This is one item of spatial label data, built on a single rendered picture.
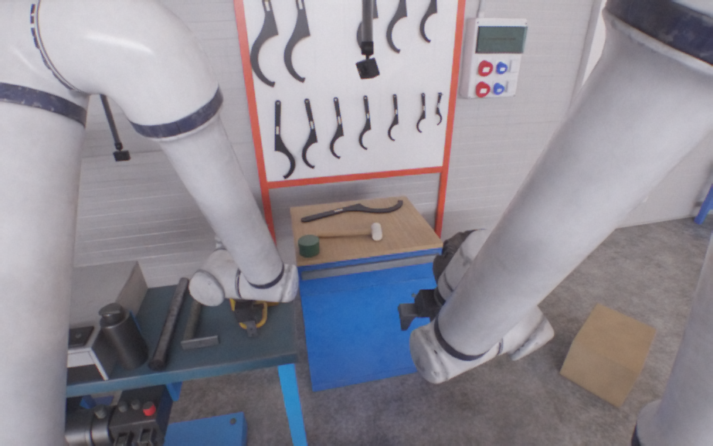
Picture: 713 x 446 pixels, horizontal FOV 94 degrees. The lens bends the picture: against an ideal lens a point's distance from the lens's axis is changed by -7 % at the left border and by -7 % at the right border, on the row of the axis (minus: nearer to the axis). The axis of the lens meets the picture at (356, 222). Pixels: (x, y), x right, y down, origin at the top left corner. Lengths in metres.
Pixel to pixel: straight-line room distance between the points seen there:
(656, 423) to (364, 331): 1.63
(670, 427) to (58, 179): 0.71
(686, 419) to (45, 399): 0.67
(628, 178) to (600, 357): 2.19
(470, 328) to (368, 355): 1.72
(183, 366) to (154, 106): 0.85
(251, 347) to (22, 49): 0.90
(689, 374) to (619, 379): 2.04
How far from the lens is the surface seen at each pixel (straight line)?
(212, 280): 0.85
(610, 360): 2.47
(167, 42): 0.45
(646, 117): 0.29
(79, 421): 1.28
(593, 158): 0.31
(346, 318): 1.93
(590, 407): 2.59
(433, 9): 2.69
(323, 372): 2.21
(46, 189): 0.49
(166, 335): 1.24
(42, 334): 0.50
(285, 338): 1.16
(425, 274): 1.88
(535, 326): 0.65
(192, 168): 0.53
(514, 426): 2.34
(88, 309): 1.31
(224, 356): 1.16
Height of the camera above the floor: 1.89
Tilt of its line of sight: 29 degrees down
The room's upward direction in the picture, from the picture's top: 1 degrees counter-clockwise
